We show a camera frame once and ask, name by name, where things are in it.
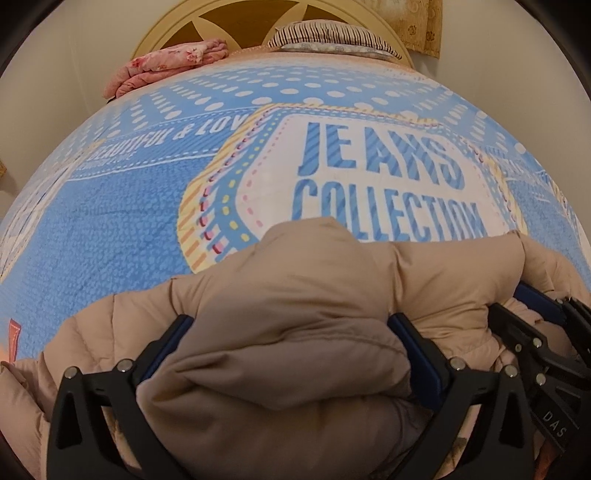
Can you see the yellow lace curtain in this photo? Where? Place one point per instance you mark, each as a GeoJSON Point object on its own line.
{"type": "Point", "coordinates": [427, 27]}

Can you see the blue and pink printed blanket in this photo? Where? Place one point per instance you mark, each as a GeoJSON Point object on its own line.
{"type": "Point", "coordinates": [115, 207]}

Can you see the pink floral folded blanket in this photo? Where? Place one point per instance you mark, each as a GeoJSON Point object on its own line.
{"type": "Point", "coordinates": [161, 64]}

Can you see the cream wooden headboard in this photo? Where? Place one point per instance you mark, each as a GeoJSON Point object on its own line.
{"type": "Point", "coordinates": [152, 27]}

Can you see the striped pillow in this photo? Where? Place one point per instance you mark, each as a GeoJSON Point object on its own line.
{"type": "Point", "coordinates": [323, 34]}

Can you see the beige quilted jacket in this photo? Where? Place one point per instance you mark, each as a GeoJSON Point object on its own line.
{"type": "Point", "coordinates": [277, 323]}

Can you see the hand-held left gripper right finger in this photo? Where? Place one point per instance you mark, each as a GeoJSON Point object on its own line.
{"type": "Point", "coordinates": [415, 355]}

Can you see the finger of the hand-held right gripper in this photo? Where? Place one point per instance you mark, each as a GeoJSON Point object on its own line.
{"type": "Point", "coordinates": [540, 302]}
{"type": "Point", "coordinates": [521, 334]}

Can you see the peach bed sheet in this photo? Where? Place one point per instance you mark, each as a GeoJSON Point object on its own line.
{"type": "Point", "coordinates": [251, 53]}

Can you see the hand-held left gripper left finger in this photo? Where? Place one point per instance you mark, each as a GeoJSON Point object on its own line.
{"type": "Point", "coordinates": [173, 339]}

